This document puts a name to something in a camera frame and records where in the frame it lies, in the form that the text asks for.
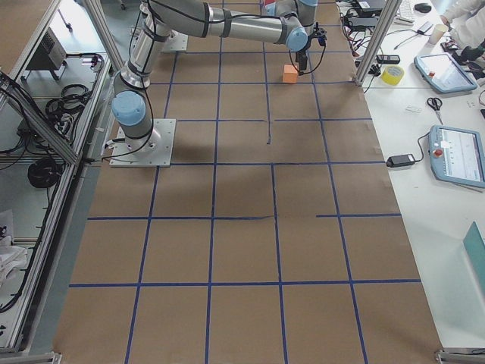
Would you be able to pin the aluminium frame post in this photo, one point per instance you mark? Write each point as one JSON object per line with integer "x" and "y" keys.
{"x": 386, "y": 18}

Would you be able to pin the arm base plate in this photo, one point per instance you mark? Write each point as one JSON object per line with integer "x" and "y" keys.
{"x": 176, "y": 42}
{"x": 154, "y": 151}

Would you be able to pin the paper cup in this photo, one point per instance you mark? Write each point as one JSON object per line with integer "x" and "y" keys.
{"x": 438, "y": 31}

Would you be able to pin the black handled scissors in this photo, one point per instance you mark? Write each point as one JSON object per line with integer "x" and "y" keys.
{"x": 436, "y": 103}

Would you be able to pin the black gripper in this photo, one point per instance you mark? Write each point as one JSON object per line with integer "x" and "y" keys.
{"x": 301, "y": 59}

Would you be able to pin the orange foam cube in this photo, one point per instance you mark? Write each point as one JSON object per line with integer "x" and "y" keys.
{"x": 290, "y": 74}

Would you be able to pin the near teach pendant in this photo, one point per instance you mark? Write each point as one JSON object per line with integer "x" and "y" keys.
{"x": 456, "y": 155}

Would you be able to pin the yellow tape roll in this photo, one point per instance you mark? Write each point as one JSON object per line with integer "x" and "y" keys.
{"x": 392, "y": 75}

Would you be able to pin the teach pendant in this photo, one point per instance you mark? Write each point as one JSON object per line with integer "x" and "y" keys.
{"x": 444, "y": 74}
{"x": 456, "y": 155}

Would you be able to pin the far teach pendant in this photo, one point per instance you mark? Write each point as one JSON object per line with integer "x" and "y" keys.
{"x": 444, "y": 74}

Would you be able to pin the black power adapter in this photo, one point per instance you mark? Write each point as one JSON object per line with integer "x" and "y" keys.
{"x": 398, "y": 161}

